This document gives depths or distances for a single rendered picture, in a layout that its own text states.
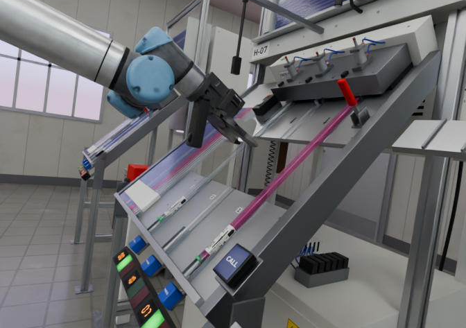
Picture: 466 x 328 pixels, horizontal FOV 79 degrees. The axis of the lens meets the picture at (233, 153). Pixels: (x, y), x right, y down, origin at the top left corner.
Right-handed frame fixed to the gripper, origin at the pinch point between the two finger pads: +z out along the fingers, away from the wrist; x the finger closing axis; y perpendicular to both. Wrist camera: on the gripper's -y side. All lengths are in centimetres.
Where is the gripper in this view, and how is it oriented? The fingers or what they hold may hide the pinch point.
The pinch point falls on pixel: (244, 145)
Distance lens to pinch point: 76.5
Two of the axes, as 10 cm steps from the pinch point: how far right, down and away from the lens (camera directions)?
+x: -5.2, -1.1, 8.5
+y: 5.5, -8.0, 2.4
